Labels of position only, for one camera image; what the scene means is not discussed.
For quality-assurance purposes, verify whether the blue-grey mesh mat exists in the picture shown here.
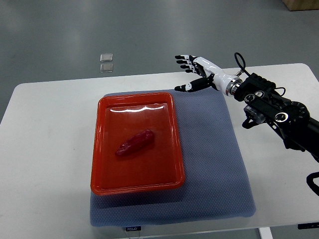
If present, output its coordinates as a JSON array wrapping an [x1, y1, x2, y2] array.
[[90, 88, 256, 227]]

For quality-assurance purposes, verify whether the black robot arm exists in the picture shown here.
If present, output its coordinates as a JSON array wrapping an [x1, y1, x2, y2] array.
[[232, 52, 319, 161]]

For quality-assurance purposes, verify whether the upper metal floor plate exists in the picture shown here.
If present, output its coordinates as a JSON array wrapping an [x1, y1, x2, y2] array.
[[100, 53, 113, 62]]

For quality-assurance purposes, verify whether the black mat label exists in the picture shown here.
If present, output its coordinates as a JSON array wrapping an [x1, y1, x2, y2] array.
[[125, 226, 142, 232]]

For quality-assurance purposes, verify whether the white table leg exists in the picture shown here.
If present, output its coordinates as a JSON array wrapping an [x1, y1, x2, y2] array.
[[258, 227, 273, 239]]

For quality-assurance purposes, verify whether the cardboard box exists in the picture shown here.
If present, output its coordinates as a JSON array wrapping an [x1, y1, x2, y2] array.
[[282, 0, 319, 11]]

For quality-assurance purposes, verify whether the red pepper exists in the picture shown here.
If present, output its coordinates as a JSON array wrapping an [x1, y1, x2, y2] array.
[[115, 129, 155, 156]]

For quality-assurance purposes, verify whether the black table control panel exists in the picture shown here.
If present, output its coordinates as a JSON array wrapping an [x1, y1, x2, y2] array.
[[298, 222, 319, 230]]

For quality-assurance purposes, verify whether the red plastic tray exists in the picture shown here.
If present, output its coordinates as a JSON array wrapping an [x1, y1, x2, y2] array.
[[90, 92, 185, 196]]

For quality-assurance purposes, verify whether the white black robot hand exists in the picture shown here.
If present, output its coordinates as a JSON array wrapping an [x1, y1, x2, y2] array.
[[174, 55, 242, 96]]

